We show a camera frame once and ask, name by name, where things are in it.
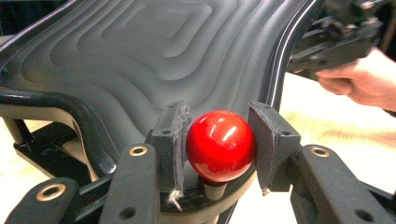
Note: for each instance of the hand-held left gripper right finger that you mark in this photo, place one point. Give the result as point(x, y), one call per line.
point(277, 149)

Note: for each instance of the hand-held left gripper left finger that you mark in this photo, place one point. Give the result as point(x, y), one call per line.
point(172, 149)

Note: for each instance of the red ball knob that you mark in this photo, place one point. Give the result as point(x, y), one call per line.
point(221, 146)

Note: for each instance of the black wavy tray stand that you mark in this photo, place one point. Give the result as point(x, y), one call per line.
point(124, 56)

